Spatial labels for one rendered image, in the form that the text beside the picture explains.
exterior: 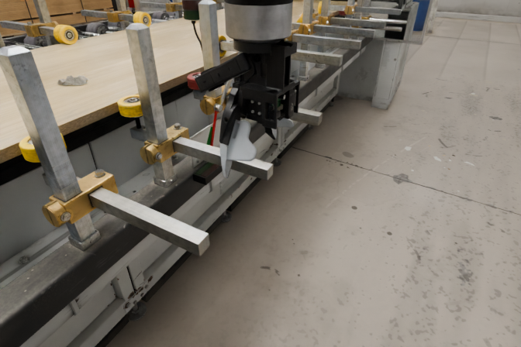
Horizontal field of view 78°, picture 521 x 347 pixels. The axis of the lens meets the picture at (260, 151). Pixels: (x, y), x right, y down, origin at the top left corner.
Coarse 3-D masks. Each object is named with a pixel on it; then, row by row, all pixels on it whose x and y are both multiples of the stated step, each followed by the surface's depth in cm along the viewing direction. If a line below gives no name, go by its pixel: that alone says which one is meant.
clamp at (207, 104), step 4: (228, 92) 102; (204, 96) 99; (208, 96) 99; (220, 96) 99; (204, 100) 97; (208, 100) 97; (212, 100) 98; (216, 100) 98; (224, 100) 101; (200, 104) 98; (204, 104) 98; (208, 104) 97; (212, 104) 97; (224, 104) 102; (204, 108) 99; (208, 108) 98; (212, 108) 97; (224, 108) 102; (204, 112) 99; (208, 112) 99; (212, 112) 98
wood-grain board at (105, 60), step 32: (160, 32) 169; (192, 32) 169; (224, 32) 169; (64, 64) 118; (96, 64) 118; (128, 64) 118; (160, 64) 118; (192, 64) 118; (0, 96) 91; (64, 96) 91; (96, 96) 91; (0, 128) 74; (64, 128) 76; (0, 160) 66
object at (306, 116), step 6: (198, 96) 107; (228, 96) 102; (300, 108) 93; (294, 114) 92; (300, 114) 91; (306, 114) 90; (312, 114) 90; (318, 114) 90; (294, 120) 93; (300, 120) 92; (306, 120) 91; (312, 120) 90; (318, 120) 89
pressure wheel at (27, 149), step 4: (28, 136) 69; (24, 140) 68; (28, 140) 68; (20, 144) 66; (24, 144) 66; (28, 144) 66; (32, 144) 67; (64, 144) 70; (20, 148) 66; (24, 148) 65; (28, 148) 65; (32, 148) 65; (24, 152) 66; (28, 152) 65; (32, 152) 65; (24, 156) 67; (28, 156) 66; (32, 156) 66; (36, 156) 66; (28, 160) 67; (32, 160) 66; (36, 160) 66
